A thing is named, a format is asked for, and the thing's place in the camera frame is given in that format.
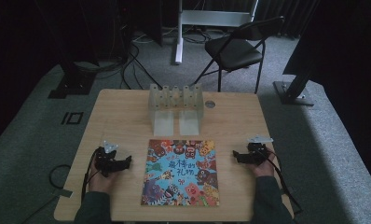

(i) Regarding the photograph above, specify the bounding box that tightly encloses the black stand with flat base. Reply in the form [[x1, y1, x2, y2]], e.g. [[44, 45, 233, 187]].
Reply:
[[48, 59, 98, 100]]

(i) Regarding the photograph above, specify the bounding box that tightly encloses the black folding chair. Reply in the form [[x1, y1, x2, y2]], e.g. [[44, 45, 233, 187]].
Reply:
[[192, 16, 285, 94]]

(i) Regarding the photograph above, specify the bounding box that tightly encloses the bundle of black floor cables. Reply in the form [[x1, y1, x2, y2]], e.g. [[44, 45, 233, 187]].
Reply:
[[73, 29, 164, 91]]

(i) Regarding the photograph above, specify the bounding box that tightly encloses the person's left hand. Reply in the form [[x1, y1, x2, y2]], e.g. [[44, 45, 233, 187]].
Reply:
[[88, 155, 121, 194]]

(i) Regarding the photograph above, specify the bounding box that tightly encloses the black looped floor cable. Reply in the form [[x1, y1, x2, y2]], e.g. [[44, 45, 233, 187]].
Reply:
[[48, 163, 72, 190]]

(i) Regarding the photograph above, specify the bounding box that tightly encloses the white metal stand frame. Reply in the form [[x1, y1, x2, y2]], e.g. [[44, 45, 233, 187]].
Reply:
[[173, 0, 260, 65]]

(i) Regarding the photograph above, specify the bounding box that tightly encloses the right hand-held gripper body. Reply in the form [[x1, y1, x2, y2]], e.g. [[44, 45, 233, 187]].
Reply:
[[247, 134, 274, 166]]

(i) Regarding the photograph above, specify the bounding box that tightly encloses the hand-held gripper cable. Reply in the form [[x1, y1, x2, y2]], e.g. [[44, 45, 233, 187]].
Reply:
[[80, 147, 102, 203], [257, 147, 305, 217]]

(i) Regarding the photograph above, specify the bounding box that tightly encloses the right hand-held gripper cable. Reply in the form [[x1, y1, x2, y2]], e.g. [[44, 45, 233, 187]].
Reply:
[[257, 147, 305, 217]]

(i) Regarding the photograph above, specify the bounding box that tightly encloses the grey tape strip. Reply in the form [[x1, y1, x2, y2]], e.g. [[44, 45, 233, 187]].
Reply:
[[51, 188, 74, 199]]

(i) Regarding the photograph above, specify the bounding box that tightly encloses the person's right hand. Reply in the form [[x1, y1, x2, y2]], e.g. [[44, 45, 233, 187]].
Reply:
[[247, 148, 277, 178]]

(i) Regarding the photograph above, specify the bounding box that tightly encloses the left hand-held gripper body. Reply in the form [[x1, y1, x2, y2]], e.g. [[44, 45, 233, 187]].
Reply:
[[94, 140, 122, 178]]

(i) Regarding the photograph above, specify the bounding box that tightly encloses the black stand with dark panel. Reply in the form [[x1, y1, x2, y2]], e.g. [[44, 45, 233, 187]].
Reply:
[[272, 27, 323, 107]]

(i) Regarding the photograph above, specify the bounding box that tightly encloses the colourful picture book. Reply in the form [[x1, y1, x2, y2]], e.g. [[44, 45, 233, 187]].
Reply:
[[140, 138, 221, 207]]

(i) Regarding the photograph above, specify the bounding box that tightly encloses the left hand-held gripper cable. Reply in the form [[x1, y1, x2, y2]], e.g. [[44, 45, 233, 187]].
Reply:
[[80, 147, 102, 203]]

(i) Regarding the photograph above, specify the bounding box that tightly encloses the translucent plastic book rack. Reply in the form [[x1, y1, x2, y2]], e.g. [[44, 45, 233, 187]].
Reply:
[[147, 82, 204, 137]]

